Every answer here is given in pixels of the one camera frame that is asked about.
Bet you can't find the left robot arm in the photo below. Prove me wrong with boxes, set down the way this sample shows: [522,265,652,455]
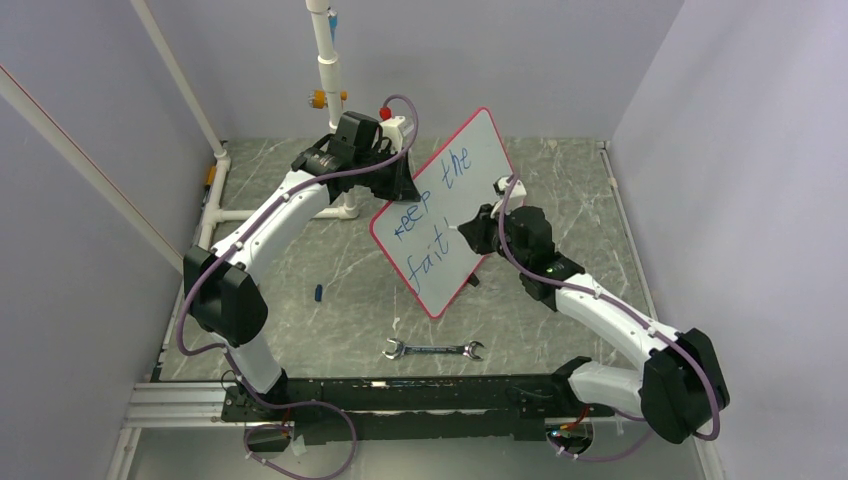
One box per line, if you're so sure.
[179,108,421,420]

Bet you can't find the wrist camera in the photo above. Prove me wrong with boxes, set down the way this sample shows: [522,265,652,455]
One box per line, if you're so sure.
[379,106,417,154]
[493,174,527,213]

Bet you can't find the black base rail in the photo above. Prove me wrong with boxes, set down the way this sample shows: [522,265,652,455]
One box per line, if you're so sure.
[221,374,613,446]

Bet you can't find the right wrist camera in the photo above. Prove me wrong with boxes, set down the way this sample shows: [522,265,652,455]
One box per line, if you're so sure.
[493,174,527,213]

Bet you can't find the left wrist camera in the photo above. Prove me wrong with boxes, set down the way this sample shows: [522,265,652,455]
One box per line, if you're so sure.
[379,106,417,154]

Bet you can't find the white PVC pipe frame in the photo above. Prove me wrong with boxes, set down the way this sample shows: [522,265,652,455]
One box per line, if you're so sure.
[1,1,346,272]

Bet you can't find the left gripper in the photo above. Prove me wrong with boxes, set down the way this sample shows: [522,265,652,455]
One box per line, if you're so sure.
[356,147,420,203]

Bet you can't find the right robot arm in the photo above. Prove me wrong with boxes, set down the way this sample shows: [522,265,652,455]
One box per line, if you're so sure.
[457,205,729,444]

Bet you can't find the pink framed whiteboard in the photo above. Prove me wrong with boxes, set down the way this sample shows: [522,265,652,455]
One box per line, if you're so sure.
[370,107,514,318]

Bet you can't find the silver open end wrench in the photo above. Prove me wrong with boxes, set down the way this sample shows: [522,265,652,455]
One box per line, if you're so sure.
[382,338,485,361]

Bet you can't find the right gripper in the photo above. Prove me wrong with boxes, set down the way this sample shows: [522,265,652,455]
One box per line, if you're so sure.
[459,202,529,272]

